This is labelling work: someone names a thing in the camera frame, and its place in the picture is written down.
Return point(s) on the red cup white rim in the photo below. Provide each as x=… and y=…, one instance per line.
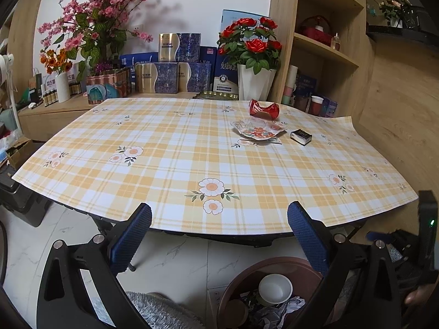
x=316, y=105

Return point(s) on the wooden shelf unit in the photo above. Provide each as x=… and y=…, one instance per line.
x=284, y=24

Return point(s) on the blue gold gift box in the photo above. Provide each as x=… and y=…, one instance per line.
x=161, y=78
x=195, y=77
x=185, y=46

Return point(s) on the brown plastic bin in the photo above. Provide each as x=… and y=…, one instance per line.
x=240, y=281

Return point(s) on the stack of paper cups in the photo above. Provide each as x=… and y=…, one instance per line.
x=291, y=82

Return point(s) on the brown cardboard box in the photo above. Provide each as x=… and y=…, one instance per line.
x=20, y=152

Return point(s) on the orange flowers white ribbed vase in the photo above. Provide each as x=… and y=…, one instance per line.
x=63, y=87

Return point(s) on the potted pink rose plant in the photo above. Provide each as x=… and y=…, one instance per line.
x=394, y=5

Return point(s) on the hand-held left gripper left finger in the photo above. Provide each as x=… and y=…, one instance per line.
x=132, y=233

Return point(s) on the person's right hand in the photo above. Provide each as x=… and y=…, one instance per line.
x=420, y=294

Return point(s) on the gold metal tray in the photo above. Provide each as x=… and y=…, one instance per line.
x=216, y=95

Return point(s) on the white blue small box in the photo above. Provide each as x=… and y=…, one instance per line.
x=75, y=82

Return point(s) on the black white cigarette box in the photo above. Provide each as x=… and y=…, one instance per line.
x=301, y=136

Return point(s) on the black plastic case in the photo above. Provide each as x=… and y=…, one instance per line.
x=24, y=198

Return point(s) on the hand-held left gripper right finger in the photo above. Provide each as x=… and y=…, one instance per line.
x=307, y=236

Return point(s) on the clear glass bottle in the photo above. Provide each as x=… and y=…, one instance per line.
x=336, y=43

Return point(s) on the pink blossom artificial plant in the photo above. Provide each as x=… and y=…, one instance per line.
x=103, y=7

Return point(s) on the dark blue moon box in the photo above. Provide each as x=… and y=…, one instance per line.
x=307, y=84

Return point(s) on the table with yellow plaid cloth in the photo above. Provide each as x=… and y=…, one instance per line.
x=171, y=164

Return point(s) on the flat blue box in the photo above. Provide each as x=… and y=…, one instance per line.
x=137, y=61

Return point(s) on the black folding table frame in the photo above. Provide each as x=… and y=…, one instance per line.
x=253, y=241

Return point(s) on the purple flower bunch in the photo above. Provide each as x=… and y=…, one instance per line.
x=103, y=67

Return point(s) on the tall blue white box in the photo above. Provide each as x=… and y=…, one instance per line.
x=224, y=75

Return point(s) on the small brown bottle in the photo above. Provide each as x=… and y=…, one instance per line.
x=49, y=97
x=45, y=98
x=54, y=96

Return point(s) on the crushed red can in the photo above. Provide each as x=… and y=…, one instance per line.
x=264, y=109

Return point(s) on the person's left leg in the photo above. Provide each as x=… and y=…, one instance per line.
x=161, y=310

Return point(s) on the white floor power strip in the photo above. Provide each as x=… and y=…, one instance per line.
x=216, y=300

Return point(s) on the red gift basket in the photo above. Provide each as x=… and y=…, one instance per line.
x=313, y=32

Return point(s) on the wooden wall bookcase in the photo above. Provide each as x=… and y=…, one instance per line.
x=27, y=24

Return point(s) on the brown glass cup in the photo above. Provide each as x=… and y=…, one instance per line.
x=301, y=104

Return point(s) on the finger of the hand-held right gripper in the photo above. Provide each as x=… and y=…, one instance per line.
x=377, y=236

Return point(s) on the black wall shelf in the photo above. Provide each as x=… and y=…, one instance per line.
x=394, y=36

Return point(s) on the striped teal red tin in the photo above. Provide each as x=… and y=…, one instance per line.
x=109, y=87

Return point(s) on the purple blue small box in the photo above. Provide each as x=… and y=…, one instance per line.
x=329, y=107

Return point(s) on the red roses white vase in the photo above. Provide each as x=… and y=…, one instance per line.
x=255, y=85

